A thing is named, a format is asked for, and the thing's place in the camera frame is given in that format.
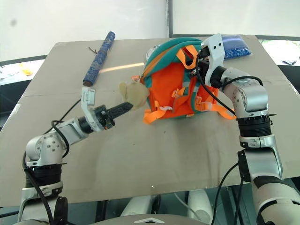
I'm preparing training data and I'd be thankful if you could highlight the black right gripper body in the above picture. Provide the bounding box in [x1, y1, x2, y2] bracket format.
[196, 45, 213, 78]

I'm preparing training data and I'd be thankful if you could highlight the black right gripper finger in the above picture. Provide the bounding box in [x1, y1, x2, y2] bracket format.
[187, 63, 203, 77]
[183, 50, 200, 63]

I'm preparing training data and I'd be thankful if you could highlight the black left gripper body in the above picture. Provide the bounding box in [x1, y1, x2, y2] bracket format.
[93, 105, 116, 129]

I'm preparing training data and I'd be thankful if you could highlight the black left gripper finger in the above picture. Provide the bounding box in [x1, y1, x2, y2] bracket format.
[112, 105, 135, 121]
[109, 102, 134, 116]

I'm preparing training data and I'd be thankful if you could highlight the beige plush toy pendant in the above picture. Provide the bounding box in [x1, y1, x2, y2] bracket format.
[118, 80, 150, 110]

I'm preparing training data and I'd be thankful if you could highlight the orange and teal backpack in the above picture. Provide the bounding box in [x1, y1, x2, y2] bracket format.
[140, 37, 236, 125]

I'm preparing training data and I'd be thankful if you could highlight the blue bead bag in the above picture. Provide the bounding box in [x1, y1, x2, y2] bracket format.
[220, 34, 254, 60]

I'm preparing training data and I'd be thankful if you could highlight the blue patterned rolled tube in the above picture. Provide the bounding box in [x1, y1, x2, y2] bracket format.
[82, 31, 117, 87]

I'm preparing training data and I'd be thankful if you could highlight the yellow object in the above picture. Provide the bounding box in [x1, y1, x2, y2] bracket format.
[19, 62, 34, 76]

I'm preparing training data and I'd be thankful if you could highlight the white rounded robot leg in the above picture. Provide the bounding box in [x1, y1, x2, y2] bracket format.
[120, 195, 154, 217]
[187, 190, 214, 224]

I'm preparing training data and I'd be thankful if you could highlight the grey robot torso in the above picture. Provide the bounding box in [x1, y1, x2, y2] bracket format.
[88, 212, 210, 225]

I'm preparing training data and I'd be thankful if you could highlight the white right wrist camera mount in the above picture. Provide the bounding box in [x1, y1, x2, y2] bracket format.
[201, 33, 226, 86]

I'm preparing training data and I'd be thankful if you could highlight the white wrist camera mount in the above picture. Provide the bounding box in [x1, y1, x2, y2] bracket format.
[201, 33, 226, 86]
[80, 87, 111, 132]

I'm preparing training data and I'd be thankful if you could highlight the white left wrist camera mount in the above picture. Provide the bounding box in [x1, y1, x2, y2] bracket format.
[80, 87, 111, 132]

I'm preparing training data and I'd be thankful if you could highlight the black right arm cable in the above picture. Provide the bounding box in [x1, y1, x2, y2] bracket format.
[195, 55, 237, 116]

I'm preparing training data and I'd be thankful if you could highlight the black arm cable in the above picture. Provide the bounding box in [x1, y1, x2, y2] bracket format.
[22, 97, 83, 225]
[195, 55, 237, 116]

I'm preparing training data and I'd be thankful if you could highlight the black window post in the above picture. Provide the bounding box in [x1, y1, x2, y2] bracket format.
[167, 0, 174, 38]

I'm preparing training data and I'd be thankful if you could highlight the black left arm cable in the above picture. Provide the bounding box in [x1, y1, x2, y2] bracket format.
[22, 97, 83, 225]

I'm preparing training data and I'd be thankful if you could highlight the black right shoulder cable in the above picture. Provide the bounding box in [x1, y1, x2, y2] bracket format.
[210, 162, 245, 225]

